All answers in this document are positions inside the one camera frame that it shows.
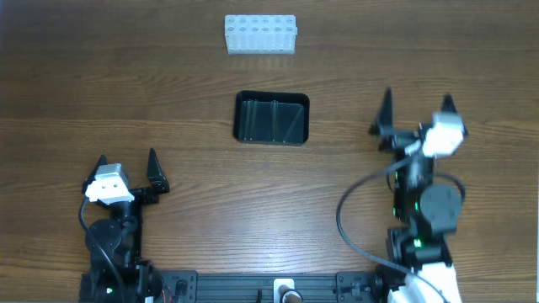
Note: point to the black tray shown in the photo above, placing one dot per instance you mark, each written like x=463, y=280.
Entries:
x=263, y=124

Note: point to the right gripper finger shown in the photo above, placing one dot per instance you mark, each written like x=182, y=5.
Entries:
x=385, y=111
x=449, y=104

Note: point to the white test tube rack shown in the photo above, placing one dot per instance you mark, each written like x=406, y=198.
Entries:
x=261, y=42

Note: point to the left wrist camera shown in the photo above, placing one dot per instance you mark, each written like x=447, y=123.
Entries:
x=108, y=185

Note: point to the mounting rail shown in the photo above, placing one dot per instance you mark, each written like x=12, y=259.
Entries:
x=236, y=286

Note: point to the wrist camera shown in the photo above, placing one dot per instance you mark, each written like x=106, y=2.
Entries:
x=442, y=134
x=108, y=185

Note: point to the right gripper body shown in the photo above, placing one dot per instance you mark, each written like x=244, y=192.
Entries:
x=396, y=141

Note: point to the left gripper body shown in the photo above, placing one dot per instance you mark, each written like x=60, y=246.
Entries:
x=145, y=196

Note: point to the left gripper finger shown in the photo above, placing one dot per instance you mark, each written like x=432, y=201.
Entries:
x=99, y=161
x=154, y=170

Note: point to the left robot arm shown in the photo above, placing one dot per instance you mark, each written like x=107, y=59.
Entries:
x=105, y=235

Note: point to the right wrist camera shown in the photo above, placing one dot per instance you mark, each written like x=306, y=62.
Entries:
x=442, y=134

